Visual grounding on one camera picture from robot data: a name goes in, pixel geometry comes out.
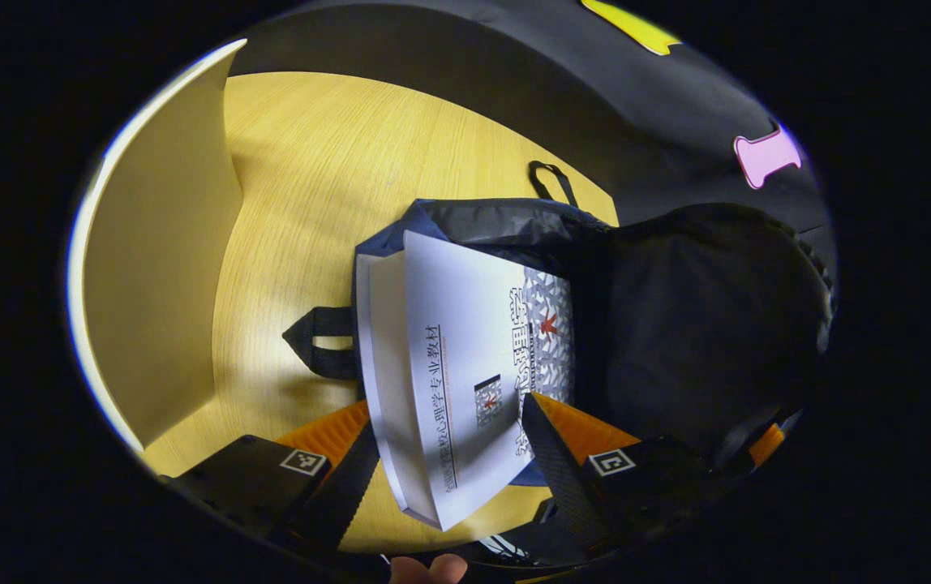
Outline white book with patterned cover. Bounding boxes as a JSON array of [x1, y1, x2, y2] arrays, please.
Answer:
[[354, 230, 576, 532]]

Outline blue schoolbag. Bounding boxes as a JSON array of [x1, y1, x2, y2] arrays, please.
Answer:
[[283, 161, 837, 504]]

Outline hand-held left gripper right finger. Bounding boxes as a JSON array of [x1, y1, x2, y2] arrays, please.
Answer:
[[519, 392, 726, 560]]

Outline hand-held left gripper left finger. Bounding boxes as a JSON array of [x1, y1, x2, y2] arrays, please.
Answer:
[[159, 399, 383, 556]]

